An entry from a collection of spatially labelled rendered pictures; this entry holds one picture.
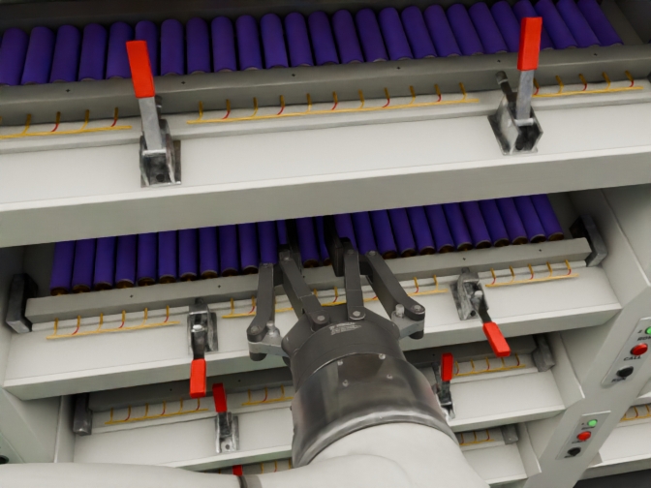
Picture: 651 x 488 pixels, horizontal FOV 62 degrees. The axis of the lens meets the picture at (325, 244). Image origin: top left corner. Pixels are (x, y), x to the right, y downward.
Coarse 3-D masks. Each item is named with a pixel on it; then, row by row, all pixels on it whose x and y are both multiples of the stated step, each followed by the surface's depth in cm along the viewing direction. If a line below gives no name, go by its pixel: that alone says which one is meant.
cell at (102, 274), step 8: (104, 240) 54; (112, 240) 55; (96, 248) 55; (104, 248) 54; (112, 248) 55; (96, 256) 54; (104, 256) 54; (112, 256) 54; (96, 264) 53; (104, 264) 53; (112, 264) 54; (96, 272) 53; (104, 272) 53; (112, 272) 53; (96, 280) 52; (104, 280) 52; (112, 280) 53
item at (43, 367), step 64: (576, 192) 61; (0, 256) 50; (320, 256) 57; (0, 320) 49; (128, 320) 52; (448, 320) 54; (512, 320) 54; (576, 320) 57; (0, 384) 48; (64, 384) 50; (128, 384) 53
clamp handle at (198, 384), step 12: (204, 336) 49; (204, 348) 48; (192, 360) 47; (204, 360) 47; (192, 372) 46; (204, 372) 46; (192, 384) 45; (204, 384) 45; (192, 396) 45; (204, 396) 45
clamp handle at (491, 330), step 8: (472, 296) 53; (472, 304) 53; (480, 304) 52; (480, 312) 51; (480, 320) 51; (488, 320) 50; (488, 328) 50; (496, 328) 49; (488, 336) 49; (496, 336) 49; (496, 344) 48; (504, 344) 48; (496, 352) 48; (504, 352) 48
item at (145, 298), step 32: (416, 256) 55; (448, 256) 55; (480, 256) 55; (512, 256) 55; (544, 256) 55; (576, 256) 56; (128, 288) 51; (160, 288) 52; (192, 288) 52; (224, 288) 52; (256, 288) 52; (320, 288) 54; (32, 320) 51
